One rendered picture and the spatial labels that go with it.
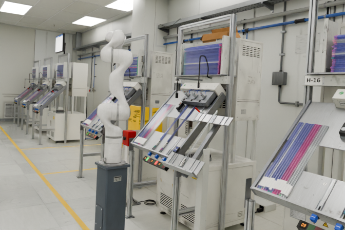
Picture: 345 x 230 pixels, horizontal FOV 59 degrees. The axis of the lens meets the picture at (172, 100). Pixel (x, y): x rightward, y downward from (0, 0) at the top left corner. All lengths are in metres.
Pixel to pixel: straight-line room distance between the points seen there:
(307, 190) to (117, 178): 1.21
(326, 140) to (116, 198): 1.38
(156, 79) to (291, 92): 1.66
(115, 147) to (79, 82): 4.81
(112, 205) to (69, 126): 4.78
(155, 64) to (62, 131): 3.50
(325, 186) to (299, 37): 2.58
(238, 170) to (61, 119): 4.71
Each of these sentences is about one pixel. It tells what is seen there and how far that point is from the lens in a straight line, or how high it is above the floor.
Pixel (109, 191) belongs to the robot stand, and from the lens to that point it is 2.20.
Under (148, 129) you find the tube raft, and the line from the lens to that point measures 2.88.
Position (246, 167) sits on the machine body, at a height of 0.57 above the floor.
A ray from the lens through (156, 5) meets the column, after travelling 6.07.
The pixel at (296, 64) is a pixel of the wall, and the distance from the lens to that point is 3.96.
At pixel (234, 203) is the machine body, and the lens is 2.92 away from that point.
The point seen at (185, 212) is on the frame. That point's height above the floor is 0.30.
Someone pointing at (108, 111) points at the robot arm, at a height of 1.07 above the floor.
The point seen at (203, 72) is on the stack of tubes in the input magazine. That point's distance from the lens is 2.76.
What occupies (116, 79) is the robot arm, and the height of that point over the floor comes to 1.29.
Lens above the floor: 1.24
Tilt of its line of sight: 2 degrees down
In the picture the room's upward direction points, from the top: 3 degrees clockwise
